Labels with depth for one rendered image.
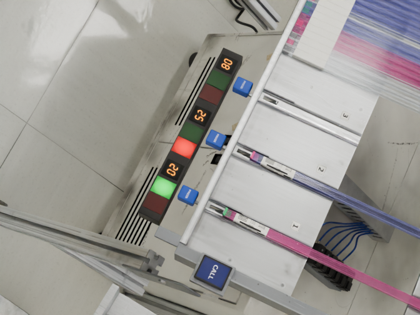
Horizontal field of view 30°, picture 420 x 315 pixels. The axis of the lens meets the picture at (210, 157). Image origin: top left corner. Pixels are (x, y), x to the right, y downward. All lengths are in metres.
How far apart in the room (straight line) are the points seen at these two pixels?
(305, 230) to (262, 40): 0.79
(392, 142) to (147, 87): 0.68
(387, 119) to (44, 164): 0.84
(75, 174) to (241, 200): 0.77
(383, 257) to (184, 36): 0.82
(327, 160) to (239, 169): 0.15
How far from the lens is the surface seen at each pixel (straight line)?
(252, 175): 1.32
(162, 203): 1.31
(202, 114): 1.36
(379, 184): 1.85
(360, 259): 1.83
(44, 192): 1.96
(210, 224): 1.30
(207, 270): 1.24
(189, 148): 1.34
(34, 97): 1.92
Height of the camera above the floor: 1.67
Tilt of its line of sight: 47 degrees down
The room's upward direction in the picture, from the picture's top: 98 degrees clockwise
